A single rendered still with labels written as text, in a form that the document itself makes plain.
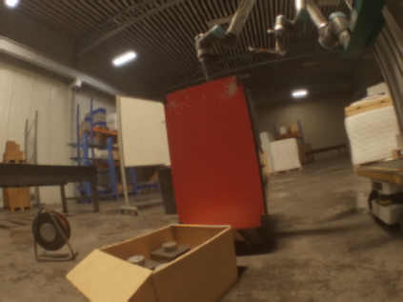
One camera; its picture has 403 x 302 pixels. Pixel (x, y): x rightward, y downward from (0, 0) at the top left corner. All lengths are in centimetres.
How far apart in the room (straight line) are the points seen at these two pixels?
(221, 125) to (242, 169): 25
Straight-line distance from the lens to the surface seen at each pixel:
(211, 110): 107
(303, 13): 156
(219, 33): 132
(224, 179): 102
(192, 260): 62
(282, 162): 845
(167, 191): 266
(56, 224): 145
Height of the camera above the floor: 46
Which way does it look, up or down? 7 degrees up
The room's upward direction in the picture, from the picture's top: 9 degrees counter-clockwise
